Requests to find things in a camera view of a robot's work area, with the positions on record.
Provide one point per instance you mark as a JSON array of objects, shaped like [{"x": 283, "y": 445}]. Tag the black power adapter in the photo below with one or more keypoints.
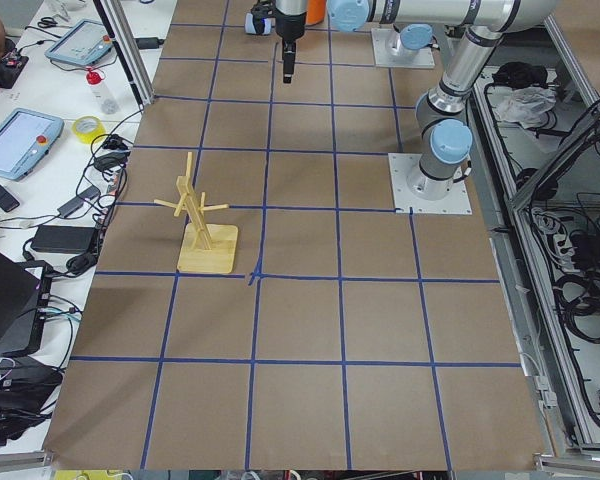
[{"x": 63, "y": 239}]

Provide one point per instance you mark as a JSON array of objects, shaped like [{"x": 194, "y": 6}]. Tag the wooden cup tree stand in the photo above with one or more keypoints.
[{"x": 206, "y": 248}]

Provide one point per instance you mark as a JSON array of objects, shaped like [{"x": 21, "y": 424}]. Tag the yellow tape roll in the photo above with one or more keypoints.
[{"x": 88, "y": 129}]

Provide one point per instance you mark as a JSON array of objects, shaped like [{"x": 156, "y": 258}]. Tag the orange can-shaped container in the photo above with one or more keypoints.
[{"x": 315, "y": 12}]

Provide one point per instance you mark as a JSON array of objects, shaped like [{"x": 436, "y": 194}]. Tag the small black charger brick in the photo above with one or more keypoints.
[{"x": 146, "y": 43}]

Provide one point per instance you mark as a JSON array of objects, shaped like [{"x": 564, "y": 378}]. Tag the blue teach pendant near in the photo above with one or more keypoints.
[{"x": 26, "y": 136}]

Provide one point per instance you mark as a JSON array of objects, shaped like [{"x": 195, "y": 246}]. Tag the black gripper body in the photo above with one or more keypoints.
[{"x": 290, "y": 27}]

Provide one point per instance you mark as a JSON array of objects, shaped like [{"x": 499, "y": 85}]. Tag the blue teach pendant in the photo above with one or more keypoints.
[
  {"x": 82, "y": 45},
  {"x": 26, "y": 136}
]

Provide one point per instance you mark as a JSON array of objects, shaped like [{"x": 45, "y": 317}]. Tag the aluminium frame post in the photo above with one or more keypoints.
[{"x": 112, "y": 16}]

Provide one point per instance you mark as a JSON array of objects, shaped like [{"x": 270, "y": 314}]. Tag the black smartphone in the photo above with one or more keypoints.
[{"x": 8, "y": 202}]

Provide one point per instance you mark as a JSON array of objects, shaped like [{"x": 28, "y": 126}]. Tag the red-capped squeeze bottle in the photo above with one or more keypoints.
[{"x": 104, "y": 97}]

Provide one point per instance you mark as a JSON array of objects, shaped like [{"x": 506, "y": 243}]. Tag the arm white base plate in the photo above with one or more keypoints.
[
  {"x": 422, "y": 59},
  {"x": 415, "y": 193}
]

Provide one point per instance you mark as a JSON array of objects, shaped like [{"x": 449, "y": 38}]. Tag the crumpled white cloth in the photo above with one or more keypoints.
[{"x": 528, "y": 107}]

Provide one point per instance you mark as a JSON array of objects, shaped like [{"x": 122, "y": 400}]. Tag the black laptop computer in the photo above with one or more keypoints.
[{"x": 24, "y": 293}]

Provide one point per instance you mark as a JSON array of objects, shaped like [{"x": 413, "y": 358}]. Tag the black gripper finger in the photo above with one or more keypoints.
[{"x": 288, "y": 77}]

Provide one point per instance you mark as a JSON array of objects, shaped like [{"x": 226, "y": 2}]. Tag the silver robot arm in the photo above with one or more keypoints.
[
  {"x": 447, "y": 141},
  {"x": 411, "y": 37}
]

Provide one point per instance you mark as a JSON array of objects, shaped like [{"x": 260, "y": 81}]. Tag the black scissors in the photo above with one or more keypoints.
[{"x": 47, "y": 22}]

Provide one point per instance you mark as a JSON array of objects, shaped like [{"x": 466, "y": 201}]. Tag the blue teach pendant far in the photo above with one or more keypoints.
[{"x": 82, "y": 45}]

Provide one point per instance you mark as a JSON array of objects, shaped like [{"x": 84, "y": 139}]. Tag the translucent white plastic cup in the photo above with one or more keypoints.
[{"x": 257, "y": 25}]

